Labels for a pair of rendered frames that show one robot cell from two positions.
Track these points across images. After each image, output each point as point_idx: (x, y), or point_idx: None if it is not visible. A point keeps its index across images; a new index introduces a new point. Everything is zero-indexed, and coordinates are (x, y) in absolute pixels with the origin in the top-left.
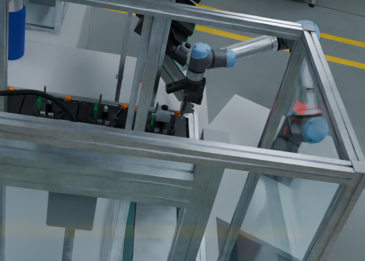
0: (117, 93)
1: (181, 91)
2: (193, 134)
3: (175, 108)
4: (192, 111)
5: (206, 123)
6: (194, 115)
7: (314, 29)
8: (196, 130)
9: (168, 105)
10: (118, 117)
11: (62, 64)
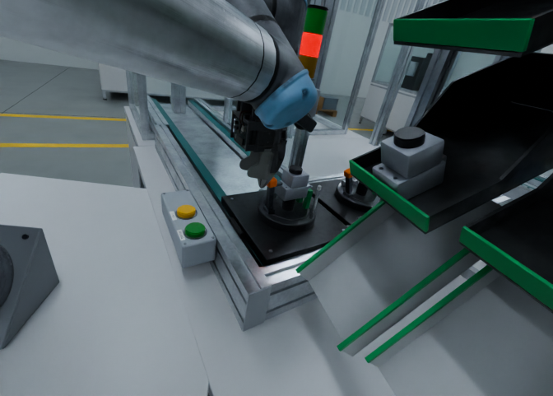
0: None
1: (317, 252)
2: (226, 230)
3: (330, 390)
4: (243, 164)
5: (219, 384)
6: (251, 283)
7: None
8: (223, 242)
9: (355, 391)
10: (347, 198)
11: None
